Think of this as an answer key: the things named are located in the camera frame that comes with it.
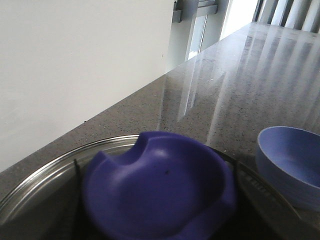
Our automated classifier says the light blue bowl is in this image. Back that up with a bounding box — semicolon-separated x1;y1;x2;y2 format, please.
255;126;320;212

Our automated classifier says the grey window frame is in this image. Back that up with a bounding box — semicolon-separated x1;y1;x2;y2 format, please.
165;0;320;72

